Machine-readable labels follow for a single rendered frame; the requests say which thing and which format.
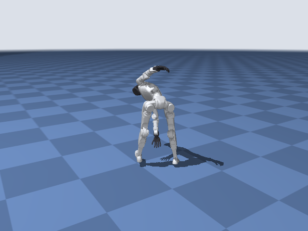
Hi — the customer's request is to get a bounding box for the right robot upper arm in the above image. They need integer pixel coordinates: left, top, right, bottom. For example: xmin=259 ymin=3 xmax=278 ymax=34
xmin=152 ymin=109 xmax=158 ymax=119

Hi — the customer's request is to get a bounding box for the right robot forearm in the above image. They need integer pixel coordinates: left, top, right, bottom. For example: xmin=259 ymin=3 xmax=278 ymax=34
xmin=153 ymin=118 xmax=159 ymax=135

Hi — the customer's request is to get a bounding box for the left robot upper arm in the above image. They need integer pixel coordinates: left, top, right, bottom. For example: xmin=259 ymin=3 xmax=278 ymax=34
xmin=136 ymin=73 xmax=150 ymax=86

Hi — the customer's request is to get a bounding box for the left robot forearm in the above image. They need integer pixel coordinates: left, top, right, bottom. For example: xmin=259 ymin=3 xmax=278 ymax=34
xmin=143 ymin=67 xmax=158 ymax=76

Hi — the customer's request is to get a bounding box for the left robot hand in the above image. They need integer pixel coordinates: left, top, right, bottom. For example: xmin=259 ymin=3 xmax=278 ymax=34
xmin=153 ymin=66 xmax=169 ymax=72

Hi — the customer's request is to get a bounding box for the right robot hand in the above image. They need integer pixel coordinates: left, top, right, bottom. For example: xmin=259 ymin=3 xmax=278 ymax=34
xmin=152 ymin=131 xmax=161 ymax=148

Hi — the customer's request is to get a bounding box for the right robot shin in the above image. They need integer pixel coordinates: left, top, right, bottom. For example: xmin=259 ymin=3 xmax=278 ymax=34
xmin=169 ymin=131 xmax=177 ymax=159

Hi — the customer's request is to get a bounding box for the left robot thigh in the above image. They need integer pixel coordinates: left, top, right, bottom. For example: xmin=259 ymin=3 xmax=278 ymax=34
xmin=141 ymin=100 xmax=156 ymax=137

